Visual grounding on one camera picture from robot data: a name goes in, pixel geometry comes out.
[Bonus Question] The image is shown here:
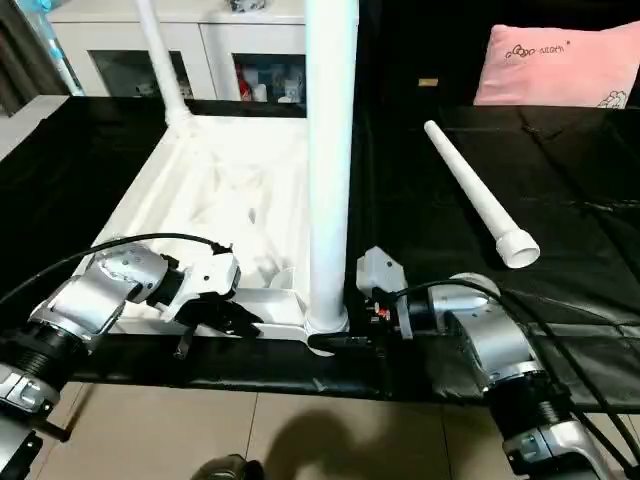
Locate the white plastic table top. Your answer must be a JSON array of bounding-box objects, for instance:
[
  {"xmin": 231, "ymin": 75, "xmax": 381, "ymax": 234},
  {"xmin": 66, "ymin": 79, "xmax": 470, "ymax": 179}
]
[{"xmin": 90, "ymin": 110, "xmax": 353, "ymax": 357}]

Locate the white plastic table leg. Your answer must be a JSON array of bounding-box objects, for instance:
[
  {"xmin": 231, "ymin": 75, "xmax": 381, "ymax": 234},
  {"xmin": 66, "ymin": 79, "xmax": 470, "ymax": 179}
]
[
  {"xmin": 303, "ymin": 0, "xmax": 361, "ymax": 335},
  {"xmin": 135, "ymin": 0, "xmax": 198, "ymax": 133},
  {"xmin": 423, "ymin": 120, "xmax": 542, "ymax": 270}
]

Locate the black work mat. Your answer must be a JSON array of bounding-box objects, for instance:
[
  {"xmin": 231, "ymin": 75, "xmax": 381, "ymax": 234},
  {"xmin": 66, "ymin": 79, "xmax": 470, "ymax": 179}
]
[{"xmin": 0, "ymin": 92, "xmax": 640, "ymax": 413}]

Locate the dark robot foot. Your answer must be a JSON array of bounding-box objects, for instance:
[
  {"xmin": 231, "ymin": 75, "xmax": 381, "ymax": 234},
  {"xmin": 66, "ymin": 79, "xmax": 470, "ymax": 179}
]
[{"xmin": 190, "ymin": 455, "xmax": 267, "ymax": 480}]

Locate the white cabinet with glass doors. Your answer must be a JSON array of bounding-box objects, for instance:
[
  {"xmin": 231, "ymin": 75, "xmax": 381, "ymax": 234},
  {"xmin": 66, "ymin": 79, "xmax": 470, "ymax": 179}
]
[{"xmin": 45, "ymin": 0, "xmax": 311, "ymax": 103}]

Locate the black furniture with yellow label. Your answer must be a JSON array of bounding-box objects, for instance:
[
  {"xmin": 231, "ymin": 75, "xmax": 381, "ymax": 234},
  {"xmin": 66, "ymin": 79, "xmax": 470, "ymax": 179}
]
[{"xmin": 355, "ymin": 0, "xmax": 640, "ymax": 106}]

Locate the pink pillow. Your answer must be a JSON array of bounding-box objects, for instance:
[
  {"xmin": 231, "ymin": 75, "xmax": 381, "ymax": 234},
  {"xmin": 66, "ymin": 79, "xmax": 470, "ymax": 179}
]
[{"xmin": 472, "ymin": 24, "xmax": 640, "ymax": 109}]

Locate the grey curtain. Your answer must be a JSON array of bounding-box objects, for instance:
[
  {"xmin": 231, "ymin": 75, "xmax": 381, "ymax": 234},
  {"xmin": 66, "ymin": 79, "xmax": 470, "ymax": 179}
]
[{"xmin": 0, "ymin": 0, "xmax": 86, "ymax": 113}]

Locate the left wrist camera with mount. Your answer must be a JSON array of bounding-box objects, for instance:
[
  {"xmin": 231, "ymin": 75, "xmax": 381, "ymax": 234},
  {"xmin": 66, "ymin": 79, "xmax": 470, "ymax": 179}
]
[{"xmin": 165, "ymin": 250, "xmax": 242, "ymax": 323}]

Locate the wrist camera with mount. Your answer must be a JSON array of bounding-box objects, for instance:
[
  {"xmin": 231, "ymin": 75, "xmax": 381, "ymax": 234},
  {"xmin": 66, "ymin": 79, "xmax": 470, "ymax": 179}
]
[
  {"xmin": 165, "ymin": 250, "xmax": 242, "ymax": 323},
  {"xmin": 356, "ymin": 247, "xmax": 406, "ymax": 337}
]

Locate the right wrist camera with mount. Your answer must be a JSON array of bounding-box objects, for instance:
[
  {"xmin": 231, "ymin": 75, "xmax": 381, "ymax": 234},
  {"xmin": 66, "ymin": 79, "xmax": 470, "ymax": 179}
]
[{"xmin": 356, "ymin": 247, "xmax": 406, "ymax": 337}]

